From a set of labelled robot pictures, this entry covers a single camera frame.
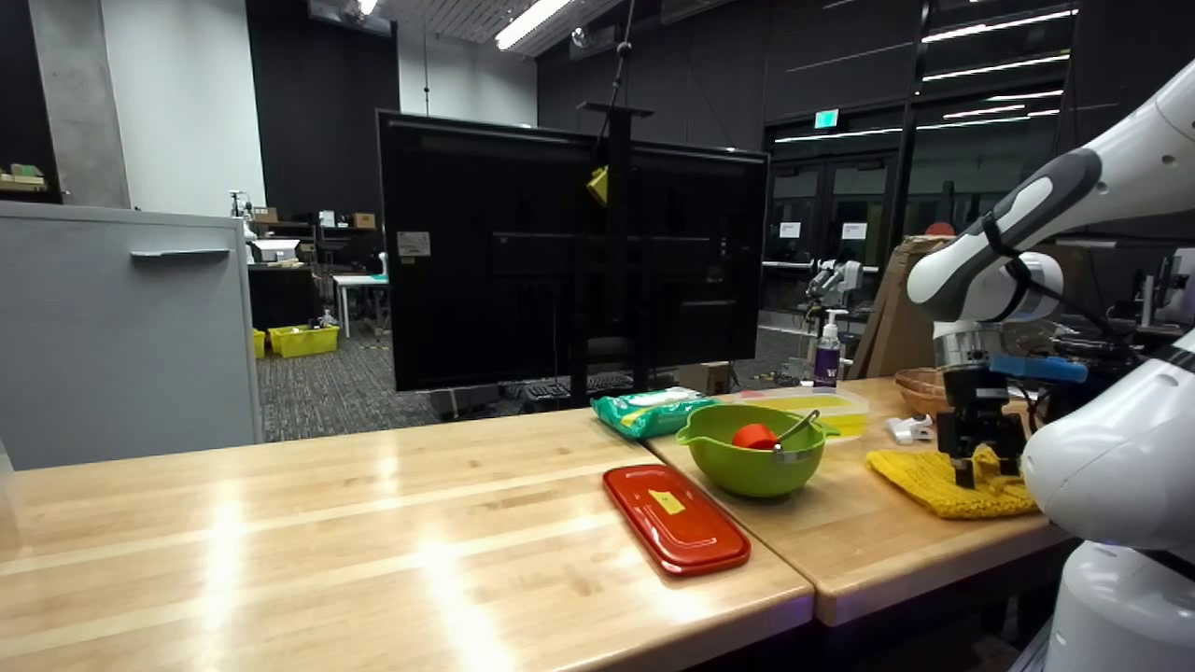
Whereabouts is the green wet wipes pack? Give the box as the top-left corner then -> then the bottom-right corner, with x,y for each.
594,386 -> 711,441

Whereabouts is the purple soap pump bottle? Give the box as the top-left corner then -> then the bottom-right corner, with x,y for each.
813,308 -> 846,386

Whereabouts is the woven wicker basket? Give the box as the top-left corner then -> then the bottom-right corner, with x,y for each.
896,367 -> 948,415

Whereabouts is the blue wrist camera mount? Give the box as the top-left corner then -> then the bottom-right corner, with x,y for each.
989,353 -> 1092,384

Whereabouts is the small clear plastic piece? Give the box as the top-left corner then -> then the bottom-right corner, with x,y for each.
887,416 -> 935,445

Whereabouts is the red object in bowl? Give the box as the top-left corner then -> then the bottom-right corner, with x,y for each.
731,421 -> 780,450

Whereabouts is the yellow knitted cloth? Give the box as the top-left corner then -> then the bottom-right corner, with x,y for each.
868,447 -> 1037,517

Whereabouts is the metal spoon in bowl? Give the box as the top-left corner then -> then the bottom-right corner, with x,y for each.
774,411 -> 821,450

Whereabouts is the grey cabinet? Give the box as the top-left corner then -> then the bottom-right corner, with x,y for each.
0,201 -> 263,466

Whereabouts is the yellow translucent container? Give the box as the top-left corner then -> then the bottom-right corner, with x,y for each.
750,386 -> 872,441

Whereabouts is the red flat lid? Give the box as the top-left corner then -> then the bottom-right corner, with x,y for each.
601,464 -> 750,579

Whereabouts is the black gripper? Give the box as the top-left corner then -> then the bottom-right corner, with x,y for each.
937,370 -> 1026,490

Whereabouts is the large cardboard box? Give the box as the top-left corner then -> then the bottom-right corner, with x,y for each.
852,235 -> 948,376

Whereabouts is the green plastic bowl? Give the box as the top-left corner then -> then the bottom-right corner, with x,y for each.
681,404 -> 828,498

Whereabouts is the yellow floor bin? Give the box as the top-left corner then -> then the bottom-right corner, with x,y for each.
253,323 -> 340,359

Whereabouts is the large black monitor screen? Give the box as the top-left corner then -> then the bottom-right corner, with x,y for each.
379,111 -> 766,386

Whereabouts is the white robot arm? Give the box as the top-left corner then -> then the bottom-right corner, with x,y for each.
908,64 -> 1195,672

